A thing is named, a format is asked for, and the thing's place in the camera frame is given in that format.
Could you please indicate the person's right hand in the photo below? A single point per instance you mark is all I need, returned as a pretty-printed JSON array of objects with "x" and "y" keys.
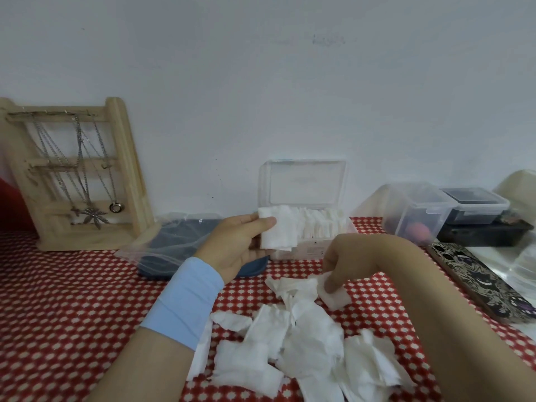
[{"x": 356, "y": 257}]

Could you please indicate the person's left hand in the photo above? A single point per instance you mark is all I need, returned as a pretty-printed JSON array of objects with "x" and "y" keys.
[{"x": 230, "y": 247}]

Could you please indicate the clear plastic bag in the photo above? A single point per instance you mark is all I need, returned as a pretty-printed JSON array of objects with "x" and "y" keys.
[{"x": 155, "y": 251}]

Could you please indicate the clear cotton pad box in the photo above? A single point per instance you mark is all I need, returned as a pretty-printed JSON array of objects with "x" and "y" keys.
[{"x": 305, "y": 182}]

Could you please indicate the pile of white cotton pads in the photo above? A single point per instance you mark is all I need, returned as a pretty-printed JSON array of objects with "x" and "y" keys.
[{"x": 310, "y": 343}]

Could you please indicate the person's right forearm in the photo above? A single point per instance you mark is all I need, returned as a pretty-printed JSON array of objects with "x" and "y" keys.
[{"x": 456, "y": 322}]

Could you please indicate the person's left forearm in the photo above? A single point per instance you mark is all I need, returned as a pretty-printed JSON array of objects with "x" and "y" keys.
[{"x": 142, "y": 368}]

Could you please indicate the black tray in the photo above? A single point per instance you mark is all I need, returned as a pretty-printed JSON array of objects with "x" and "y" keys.
[{"x": 481, "y": 235}]

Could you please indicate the dark blue pouch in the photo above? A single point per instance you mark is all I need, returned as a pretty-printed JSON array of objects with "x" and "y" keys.
[{"x": 255, "y": 270}]

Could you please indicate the pink makeup sponge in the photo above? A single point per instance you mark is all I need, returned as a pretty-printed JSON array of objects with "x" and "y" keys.
[{"x": 418, "y": 232}]

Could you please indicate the light blue wristband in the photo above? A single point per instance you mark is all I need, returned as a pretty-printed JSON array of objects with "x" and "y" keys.
[{"x": 184, "y": 303}]

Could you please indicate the clear lidded plastic container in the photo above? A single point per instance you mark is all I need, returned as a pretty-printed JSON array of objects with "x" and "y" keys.
[{"x": 414, "y": 200}]

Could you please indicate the phone with patterned case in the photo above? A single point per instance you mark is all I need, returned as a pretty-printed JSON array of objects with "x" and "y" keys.
[{"x": 477, "y": 280}]

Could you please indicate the clear container with black contents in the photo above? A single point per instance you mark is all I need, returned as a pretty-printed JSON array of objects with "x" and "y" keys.
[{"x": 475, "y": 205}]

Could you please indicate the wooden jewelry stand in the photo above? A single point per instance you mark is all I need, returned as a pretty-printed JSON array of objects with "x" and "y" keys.
[{"x": 127, "y": 163}]

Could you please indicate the clear plastic water bottle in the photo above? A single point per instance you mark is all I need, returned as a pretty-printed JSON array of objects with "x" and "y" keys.
[{"x": 525, "y": 267}]

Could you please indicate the beige plastic tub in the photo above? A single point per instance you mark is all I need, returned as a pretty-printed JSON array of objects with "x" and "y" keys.
[{"x": 519, "y": 188}]

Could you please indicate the red checkered tablecloth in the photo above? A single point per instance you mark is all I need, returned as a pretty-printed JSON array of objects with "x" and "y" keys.
[{"x": 63, "y": 314}]

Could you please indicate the red framed mirror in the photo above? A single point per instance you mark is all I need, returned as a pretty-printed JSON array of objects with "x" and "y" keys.
[{"x": 12, "y": 209}]

